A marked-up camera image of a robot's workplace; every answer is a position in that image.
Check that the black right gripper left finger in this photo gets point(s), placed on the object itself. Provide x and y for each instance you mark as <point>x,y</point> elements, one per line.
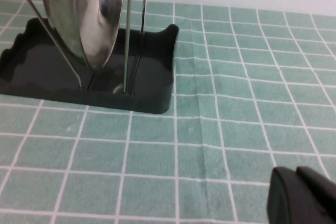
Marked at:
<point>286,203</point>

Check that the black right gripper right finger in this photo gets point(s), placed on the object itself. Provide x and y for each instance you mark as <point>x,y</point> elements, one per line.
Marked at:
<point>323,187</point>

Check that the green checked tablecloth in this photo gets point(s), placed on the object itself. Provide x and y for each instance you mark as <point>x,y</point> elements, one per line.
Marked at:
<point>236,103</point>

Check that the dark grey lid rack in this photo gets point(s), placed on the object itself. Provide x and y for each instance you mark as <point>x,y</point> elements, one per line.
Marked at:
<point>39,77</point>

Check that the stainless steel lid black knob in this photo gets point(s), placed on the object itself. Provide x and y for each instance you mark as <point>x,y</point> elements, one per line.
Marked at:
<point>86,24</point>

